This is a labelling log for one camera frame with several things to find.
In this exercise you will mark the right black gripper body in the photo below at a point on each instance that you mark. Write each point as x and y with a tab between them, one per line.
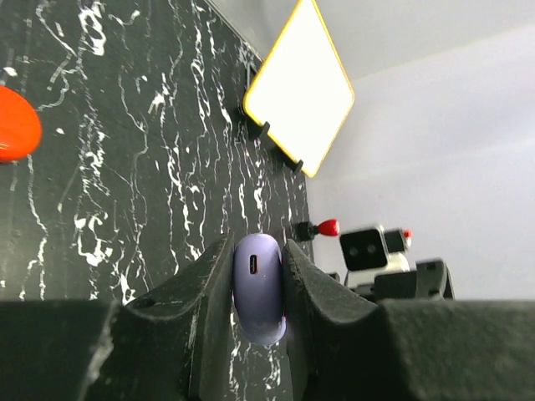
379	279

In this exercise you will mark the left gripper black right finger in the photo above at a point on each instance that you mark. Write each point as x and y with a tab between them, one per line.
343	347

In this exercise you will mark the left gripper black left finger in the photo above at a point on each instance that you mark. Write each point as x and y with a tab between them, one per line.
170	344

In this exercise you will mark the purple round earbud case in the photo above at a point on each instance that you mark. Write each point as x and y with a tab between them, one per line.
257	288

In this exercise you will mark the red earbud charging case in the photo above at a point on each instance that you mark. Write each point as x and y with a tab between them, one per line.
21	129

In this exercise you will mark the red emergency stop button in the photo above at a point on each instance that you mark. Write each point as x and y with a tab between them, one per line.
307	231

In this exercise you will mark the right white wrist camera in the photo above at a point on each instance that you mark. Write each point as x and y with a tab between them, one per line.
374	247

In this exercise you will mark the small whiteboard with wooden frame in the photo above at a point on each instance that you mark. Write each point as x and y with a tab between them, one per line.
301	92

